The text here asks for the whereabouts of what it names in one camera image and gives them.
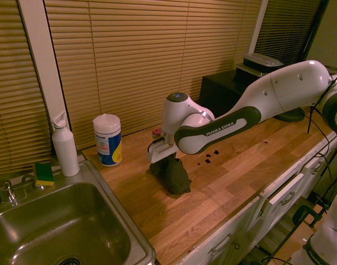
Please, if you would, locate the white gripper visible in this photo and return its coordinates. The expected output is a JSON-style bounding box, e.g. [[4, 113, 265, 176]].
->
[[146, 137, 177, 165]]

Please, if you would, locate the dark green cloth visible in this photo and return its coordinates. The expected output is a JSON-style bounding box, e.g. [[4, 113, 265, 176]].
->
[[148, 154, 193, 195]]

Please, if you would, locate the disinfecting wipes canister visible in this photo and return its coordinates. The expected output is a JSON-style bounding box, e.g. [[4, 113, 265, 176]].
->
[[92, 113, 123, 167]]

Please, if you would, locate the black microwave oven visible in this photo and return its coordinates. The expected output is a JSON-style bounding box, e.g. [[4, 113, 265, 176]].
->
[[198, 68, 266, 119]]

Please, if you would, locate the wide beige window blind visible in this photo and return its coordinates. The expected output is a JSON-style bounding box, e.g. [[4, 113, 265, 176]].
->
[[43, 0, 262, 151]]

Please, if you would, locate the white water bottle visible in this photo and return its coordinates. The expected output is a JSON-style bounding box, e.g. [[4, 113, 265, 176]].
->
[[50, 110, 81, 178]]

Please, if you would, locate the white kitchen cabinet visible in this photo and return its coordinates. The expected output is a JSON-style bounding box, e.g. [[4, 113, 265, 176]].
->
[[181, 124, 337, 265]]

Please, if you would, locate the black container with clear lid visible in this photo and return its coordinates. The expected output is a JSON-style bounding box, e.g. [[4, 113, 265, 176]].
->
[[234, 62, 272, 84], [242, 52, 285, 70]]

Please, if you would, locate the green and yellow sponge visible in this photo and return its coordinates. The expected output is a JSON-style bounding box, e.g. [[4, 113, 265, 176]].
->
[[33, 162, 55, 188]]

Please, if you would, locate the stainless steel sink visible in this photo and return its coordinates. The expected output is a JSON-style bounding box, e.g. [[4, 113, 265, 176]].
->
[[0, 160, 157, 265]]

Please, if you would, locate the open white drawer front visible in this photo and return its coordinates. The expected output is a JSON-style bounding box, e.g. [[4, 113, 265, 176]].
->
[[268, 173, 306, 206]]

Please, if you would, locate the black table clamp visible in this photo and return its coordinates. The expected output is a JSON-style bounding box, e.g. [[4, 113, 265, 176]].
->
[[292, 203, 328, 230]]

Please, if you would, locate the chrome sink faucet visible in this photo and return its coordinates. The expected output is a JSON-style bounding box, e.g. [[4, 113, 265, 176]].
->
[[0, 173, 34, 205]]

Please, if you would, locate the narrow beige window blind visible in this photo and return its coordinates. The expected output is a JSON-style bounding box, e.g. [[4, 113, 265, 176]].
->
[[0, 0, 52, 175]]

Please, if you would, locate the dark shaded window blind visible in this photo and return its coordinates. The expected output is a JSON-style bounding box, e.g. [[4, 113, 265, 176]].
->
[[253, 0, 323, 67]]

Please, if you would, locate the vertical metal cabinet handle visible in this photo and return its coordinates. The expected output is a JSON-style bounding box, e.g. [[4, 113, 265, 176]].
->
[[257, 198, 270, 218]]

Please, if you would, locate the metal open drawer handle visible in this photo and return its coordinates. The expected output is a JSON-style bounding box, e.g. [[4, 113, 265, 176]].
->
[[280, 191, 296, 205]]

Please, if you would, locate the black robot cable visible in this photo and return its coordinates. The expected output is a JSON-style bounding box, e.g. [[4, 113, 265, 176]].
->
[[312, 106, 337, 199]]

